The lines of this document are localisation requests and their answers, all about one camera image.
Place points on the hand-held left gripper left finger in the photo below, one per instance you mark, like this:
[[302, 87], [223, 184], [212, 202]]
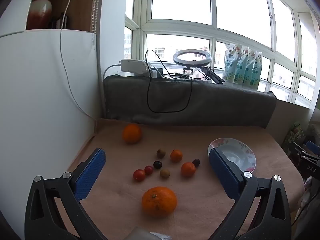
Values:
[[91, 172]]

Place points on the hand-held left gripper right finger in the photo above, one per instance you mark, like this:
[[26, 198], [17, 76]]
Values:
[[223, 172]]

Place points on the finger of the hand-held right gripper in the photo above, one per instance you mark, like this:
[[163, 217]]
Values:
[[313, 147], [303, 151]]

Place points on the white floral plate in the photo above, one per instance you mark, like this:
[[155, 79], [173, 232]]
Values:
[[237, 155]]

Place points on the dark plum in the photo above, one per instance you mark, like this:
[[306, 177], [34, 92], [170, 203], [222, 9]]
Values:
[[157, 164], [196, 162]]

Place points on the small tangerine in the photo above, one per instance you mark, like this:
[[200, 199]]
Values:
[[176, 155], [188, 169]]

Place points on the large red cherry tomato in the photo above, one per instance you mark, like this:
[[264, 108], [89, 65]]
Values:
[[139, 175]]

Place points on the smooth large orange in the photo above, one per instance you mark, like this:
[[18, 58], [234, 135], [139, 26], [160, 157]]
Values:
[[131, 133]]

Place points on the small red cherry tomato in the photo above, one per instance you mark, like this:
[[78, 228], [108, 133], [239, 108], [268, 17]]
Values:
[[148, 169]]

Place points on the bumpy large orange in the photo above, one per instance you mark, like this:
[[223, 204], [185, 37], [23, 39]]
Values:
[[159, 201]]

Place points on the green packet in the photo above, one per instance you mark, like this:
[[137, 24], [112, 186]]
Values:
[[295, 135]]

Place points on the grey blanket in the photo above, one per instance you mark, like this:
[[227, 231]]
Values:
[[212, 105]]

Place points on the teal floral refill pouch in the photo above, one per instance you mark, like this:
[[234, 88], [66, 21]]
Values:
[[256, 77], [228, 67], [241, 70], [248, 75]]

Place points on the black folded tripod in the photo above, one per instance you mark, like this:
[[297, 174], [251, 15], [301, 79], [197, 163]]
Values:
[[212, 76]]

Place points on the white power strip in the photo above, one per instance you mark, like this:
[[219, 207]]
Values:
[[133, 67]]

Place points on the white plug adapter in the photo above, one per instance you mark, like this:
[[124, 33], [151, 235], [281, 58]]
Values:
[[155, 72]]

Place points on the dark books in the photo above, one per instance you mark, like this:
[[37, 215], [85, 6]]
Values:
[[58, 21]]

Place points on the wooden shelf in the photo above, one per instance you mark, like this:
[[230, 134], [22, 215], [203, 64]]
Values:
[[80, 5]]

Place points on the red and white vase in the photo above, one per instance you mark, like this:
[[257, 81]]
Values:
[[38, 12]]

